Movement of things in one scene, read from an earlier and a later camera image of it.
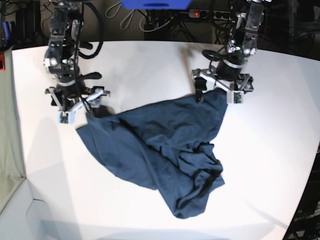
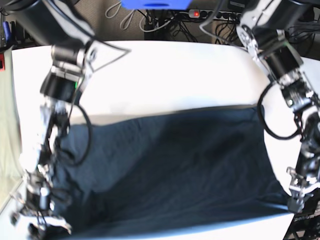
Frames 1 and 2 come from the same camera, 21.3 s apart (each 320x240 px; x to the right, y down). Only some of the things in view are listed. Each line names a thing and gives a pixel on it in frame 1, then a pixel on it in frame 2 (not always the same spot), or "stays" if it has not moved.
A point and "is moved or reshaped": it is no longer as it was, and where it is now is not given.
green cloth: x=11 y=161 stays
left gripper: x=76 y=98 to x=34 y=212
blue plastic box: x=156 y=4 stays
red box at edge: x=2 y=65 stays
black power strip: x=212 y=14 stays
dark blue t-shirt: x=166 y=144 is moved or reshaped
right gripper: x=244 y=82 to x=300 y=186
